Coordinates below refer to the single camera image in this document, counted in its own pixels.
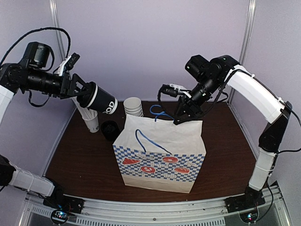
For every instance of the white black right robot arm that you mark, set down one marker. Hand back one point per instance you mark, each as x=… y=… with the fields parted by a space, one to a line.
x=224 y=71

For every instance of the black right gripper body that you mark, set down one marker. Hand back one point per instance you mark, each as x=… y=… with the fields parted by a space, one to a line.
x=197 y=108

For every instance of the white paper straw cup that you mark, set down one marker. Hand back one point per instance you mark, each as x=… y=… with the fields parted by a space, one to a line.
x=92 y=123

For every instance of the blue checkered paper bag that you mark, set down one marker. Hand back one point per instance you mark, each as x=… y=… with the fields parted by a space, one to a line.
x=156 y=154

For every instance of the black plastic cup lid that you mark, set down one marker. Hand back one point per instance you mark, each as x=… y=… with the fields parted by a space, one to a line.
x=86 y=100

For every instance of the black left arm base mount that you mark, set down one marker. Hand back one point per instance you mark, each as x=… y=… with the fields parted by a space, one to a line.
x=63 y=202

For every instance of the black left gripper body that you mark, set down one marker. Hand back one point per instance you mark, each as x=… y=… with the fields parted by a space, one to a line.
x=65 y=92

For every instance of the black lid stack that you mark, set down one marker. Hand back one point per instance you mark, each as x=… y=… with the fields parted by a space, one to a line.
x=110 y=130

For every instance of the aluminium table front rail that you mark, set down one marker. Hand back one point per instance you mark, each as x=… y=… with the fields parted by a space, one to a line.
x=210 y=212

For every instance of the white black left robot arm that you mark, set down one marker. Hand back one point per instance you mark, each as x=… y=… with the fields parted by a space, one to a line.
x=28 y=75

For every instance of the paper cups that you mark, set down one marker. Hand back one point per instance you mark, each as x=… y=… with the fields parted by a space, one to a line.
x=133 y=106

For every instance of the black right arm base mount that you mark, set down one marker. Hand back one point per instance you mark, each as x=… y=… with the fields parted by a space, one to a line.
x=245 y=201

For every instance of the black white paper cup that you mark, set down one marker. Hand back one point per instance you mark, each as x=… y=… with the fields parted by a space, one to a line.
x=101 y=100

